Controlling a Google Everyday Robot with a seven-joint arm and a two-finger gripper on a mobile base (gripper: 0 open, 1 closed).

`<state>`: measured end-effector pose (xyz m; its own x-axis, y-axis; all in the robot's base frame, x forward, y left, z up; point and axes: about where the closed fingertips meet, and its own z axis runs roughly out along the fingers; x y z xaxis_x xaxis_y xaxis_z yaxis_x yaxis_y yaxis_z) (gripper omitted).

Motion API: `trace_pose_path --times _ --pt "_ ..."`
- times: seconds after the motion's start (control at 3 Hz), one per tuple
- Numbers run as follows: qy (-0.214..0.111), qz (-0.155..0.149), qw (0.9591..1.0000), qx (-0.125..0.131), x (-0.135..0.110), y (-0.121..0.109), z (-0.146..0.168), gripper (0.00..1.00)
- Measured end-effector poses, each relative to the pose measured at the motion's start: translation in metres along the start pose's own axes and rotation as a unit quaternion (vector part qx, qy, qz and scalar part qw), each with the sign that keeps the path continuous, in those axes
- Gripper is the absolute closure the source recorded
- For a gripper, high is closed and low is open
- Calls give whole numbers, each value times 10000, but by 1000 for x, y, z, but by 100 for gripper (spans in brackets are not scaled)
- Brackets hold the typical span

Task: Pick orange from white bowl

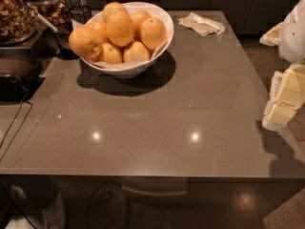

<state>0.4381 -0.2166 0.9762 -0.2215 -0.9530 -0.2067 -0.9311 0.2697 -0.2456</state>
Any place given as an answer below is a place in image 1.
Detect large left orange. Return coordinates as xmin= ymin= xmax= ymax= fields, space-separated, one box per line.
xmin=69 ymin=26 xmax=103 ymax=60

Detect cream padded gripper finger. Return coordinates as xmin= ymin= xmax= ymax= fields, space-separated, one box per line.
xmin=262 ymin=63 xmax=305 ymax=131

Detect black appliance on left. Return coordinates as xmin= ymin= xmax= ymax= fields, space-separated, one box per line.
xmin=0 ymin=48 xmax=43 ymax=102

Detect black power cable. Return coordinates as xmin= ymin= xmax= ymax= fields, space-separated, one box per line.
xmin=0 ymin=73 xmax=33 ymax=162

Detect white ceramic bowl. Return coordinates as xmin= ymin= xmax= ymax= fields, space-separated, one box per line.
xmin=69 ymin=2 xmax=173 ymax=78

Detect folded paper napkins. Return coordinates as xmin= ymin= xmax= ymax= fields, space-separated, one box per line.
xmin=178 ymin=12 xmax=226 ymax=36

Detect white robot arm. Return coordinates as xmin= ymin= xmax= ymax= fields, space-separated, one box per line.
xmin=259 ymin=0 xmax=305 ymax=131

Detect glass jar of nuts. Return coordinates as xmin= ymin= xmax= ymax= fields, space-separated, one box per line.
xmin=0 ymin=0 xmax=36 ymax=47

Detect small dark bowl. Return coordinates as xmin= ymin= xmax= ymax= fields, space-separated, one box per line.
xmin=54 ymin=22 xmax=79 ymax=60

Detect black wire cup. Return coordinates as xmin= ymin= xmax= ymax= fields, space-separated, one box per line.
xmin=69 ymin=6 xmax=92 ymax=24

